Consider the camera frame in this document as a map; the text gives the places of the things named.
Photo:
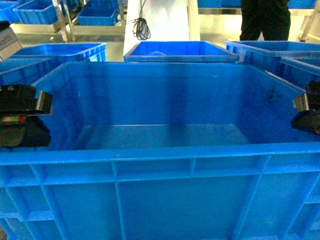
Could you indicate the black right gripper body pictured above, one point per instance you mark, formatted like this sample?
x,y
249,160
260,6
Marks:
x,y
309,121

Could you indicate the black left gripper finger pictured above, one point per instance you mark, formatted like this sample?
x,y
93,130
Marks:
x,y
44,103

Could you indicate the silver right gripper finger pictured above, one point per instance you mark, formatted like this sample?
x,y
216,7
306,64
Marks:
x,y
301,103

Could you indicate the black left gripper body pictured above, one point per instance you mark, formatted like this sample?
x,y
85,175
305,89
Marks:
x,y
20,125

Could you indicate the large blue plastic crate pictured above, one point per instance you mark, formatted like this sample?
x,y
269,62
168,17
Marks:
x,y
164,151

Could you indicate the blue bin far left shelf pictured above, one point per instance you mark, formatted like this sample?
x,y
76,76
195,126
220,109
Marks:
x,y
37,12

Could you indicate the blue bin on far shelf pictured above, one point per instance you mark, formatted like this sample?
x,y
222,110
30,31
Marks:
x,y
99,13

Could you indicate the blue crate behind right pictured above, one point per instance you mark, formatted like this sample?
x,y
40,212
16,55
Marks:
x,y
296,62

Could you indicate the blue crate behind left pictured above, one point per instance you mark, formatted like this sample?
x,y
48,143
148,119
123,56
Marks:
x,y
31,63

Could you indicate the white label card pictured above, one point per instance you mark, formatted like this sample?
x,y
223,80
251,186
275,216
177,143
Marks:
x,y
9,44

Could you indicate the person in black clothes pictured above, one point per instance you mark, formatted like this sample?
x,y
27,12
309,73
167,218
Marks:
x,y
270,18

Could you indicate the blue crate behind centre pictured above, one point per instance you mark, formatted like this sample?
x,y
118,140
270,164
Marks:
x,y
180,52

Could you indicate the white pillar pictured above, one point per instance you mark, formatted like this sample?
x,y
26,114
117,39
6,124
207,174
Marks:
x,y
168,20

